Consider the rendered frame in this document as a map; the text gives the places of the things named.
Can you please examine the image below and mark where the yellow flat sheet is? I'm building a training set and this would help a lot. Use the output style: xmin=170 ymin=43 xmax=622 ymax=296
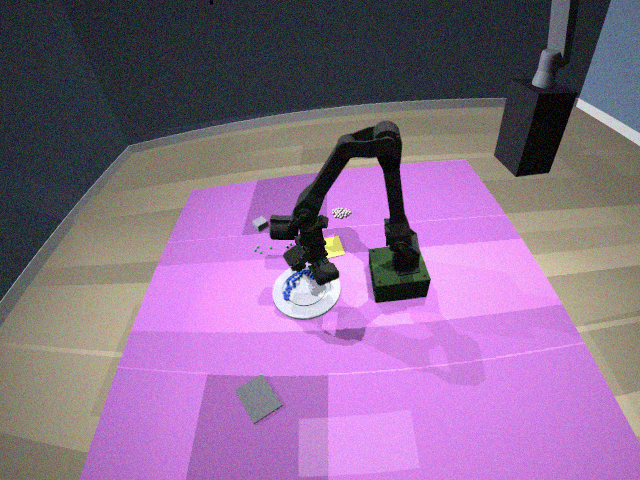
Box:
xmin=324 ymin=236 xmax=345 ymax=259

